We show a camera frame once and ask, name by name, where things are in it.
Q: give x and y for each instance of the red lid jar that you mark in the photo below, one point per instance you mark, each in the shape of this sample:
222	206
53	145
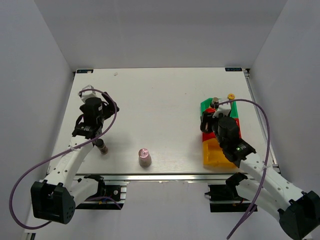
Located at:
210	111

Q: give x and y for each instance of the pink cap spice shaker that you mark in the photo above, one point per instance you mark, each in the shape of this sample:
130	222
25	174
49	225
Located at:
144	157

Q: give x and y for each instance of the black cap spice jar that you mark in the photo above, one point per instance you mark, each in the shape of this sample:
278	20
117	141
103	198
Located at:
101	146

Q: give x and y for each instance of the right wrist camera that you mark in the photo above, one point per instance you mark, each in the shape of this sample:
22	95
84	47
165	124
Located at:
223	109

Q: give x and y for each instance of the red plastic bin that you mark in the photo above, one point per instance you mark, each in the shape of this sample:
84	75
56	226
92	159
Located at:
208	136

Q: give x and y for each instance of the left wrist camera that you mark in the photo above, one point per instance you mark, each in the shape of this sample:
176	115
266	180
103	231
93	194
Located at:
88	93

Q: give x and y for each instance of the yellow plastic bin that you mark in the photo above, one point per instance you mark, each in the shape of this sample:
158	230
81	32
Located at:
213	156

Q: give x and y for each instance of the green plastic bin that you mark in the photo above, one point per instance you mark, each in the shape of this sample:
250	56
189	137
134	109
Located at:
206	104

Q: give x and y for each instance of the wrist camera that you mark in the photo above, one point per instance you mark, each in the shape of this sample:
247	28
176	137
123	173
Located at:
88	93
223	109

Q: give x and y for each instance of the left blue table label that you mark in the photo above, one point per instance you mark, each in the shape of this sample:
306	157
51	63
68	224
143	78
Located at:
84	71

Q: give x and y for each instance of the blue table label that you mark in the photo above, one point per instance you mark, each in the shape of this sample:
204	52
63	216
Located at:
84	71
233	69

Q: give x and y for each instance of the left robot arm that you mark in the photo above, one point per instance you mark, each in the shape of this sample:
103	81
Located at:
56	197

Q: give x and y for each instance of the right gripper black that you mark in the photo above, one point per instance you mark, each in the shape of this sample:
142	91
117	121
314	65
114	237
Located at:
207	117

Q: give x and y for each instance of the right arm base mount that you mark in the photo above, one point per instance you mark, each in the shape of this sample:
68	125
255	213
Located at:
224	198

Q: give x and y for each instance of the right blue table label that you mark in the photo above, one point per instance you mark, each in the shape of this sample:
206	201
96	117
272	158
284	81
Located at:
233	69

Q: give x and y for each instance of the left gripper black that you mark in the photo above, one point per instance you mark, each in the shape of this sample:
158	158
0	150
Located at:
111	108

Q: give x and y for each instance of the yellow cap sauce bottle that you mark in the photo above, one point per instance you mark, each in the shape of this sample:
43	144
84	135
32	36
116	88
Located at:
231	96

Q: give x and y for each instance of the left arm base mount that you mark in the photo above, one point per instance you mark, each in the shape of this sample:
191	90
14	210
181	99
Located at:
105	196

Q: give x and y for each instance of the small yellow label bottle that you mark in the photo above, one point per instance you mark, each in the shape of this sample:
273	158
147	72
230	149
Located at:
214	103

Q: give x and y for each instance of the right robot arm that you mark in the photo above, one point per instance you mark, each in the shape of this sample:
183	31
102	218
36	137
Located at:
297	211

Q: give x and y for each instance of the aluminium table right rail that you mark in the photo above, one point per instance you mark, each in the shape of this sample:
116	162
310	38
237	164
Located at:
261	120

